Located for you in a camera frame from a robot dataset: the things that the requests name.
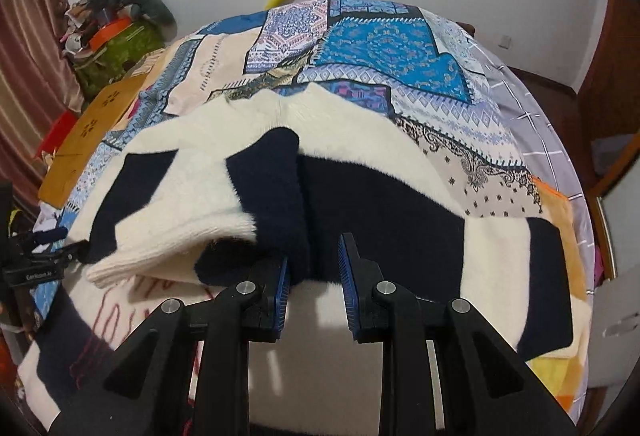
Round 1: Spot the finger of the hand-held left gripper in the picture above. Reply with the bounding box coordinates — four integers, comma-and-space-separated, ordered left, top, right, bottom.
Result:
15, 226, 69, 248
27, 240, 89, 267

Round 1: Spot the white wardrobe door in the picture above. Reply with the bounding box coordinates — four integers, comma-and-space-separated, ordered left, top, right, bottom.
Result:
586, 189, 640, 389

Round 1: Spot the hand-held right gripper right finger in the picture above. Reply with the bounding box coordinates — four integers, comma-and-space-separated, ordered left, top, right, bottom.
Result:
337, 232, 581, 436

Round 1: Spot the white and navy sweater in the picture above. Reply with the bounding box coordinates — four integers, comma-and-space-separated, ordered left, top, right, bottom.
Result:
17, 81, 576, 436

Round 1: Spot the red bag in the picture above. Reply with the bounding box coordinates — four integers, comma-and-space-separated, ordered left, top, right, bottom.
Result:
34, 110, 77, 159

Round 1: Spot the orange yellow blanket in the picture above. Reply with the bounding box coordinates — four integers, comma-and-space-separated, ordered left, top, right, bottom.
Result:
520, 175, 597, 419

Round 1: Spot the grey plush toy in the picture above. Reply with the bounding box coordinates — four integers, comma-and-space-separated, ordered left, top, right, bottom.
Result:
111, 0, 179, 38

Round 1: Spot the striped brown curtain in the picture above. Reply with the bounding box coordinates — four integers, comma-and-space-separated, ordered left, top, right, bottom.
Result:
0, 0, 85, 199

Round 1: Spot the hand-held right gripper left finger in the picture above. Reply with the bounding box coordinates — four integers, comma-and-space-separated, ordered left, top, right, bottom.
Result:
47, 256, 292, 436

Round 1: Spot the green patterned storage bag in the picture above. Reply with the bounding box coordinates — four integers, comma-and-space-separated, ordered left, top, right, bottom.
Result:
73, 19, 167, 100

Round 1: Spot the blue patchwork printed blanket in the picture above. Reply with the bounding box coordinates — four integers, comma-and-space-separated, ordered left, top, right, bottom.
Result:
34, 0, 547, 267

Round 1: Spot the orange box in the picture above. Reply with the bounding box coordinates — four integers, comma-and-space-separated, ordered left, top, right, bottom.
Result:
89, 15, 135, 50

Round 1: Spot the brown wooden door frame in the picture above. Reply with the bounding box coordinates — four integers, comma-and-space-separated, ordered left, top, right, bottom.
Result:
575, 0, 640, 197

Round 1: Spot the small wooden folding table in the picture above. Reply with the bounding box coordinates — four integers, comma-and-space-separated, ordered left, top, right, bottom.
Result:
38, 75, 144, 210

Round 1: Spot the grey checked bedsheet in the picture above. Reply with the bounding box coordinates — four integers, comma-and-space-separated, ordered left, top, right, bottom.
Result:
434, 11, 602, 299

